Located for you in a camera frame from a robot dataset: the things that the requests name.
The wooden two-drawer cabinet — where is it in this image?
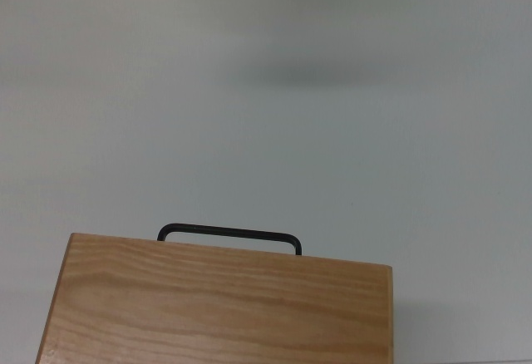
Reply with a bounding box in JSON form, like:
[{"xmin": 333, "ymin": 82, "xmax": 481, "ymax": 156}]
[{"xmin": 35, "ymin": 232, "xmax": 394, "ymax": 364}]

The black metal drawer handle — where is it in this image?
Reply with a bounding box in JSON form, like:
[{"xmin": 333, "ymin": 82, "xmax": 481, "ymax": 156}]
[{"xmin": 156, "ymin": 223, "xmax": 303, "ymax": 257}]

